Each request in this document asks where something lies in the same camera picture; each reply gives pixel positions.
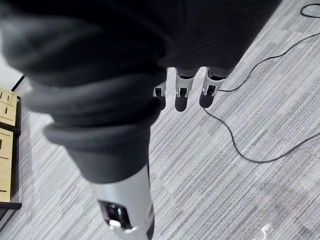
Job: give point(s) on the light wooden drawer cabinet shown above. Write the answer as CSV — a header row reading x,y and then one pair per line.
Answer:
x,y
8,147

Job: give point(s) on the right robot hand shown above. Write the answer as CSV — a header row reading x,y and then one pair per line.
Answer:
x,y
95,75

